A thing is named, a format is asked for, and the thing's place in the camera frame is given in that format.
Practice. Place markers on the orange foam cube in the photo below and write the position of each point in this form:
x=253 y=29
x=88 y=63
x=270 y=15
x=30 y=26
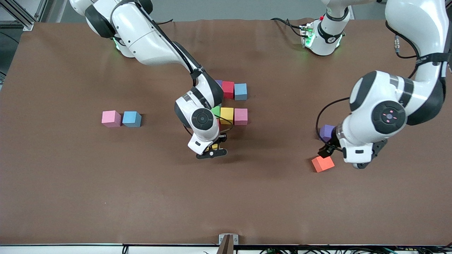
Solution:
x=322 y=164

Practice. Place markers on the green foam cube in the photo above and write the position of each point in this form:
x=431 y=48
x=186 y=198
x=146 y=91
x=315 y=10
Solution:
x=216 y=111

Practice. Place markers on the pink foam cube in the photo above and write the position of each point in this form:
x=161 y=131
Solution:
x=241 y=116
x=111 y=118

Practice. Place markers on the light blue foam cube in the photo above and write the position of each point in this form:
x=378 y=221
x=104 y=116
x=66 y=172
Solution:
x=240 y=91
x=131 y=119

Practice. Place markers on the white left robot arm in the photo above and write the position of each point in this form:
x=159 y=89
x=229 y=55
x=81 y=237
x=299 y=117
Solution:
x=420 y=21

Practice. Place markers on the large table cover mat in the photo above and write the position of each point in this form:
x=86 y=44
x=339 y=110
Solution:
x=212 y=197

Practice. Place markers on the aluminium frame post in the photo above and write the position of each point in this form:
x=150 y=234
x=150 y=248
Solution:
x=19 y=14

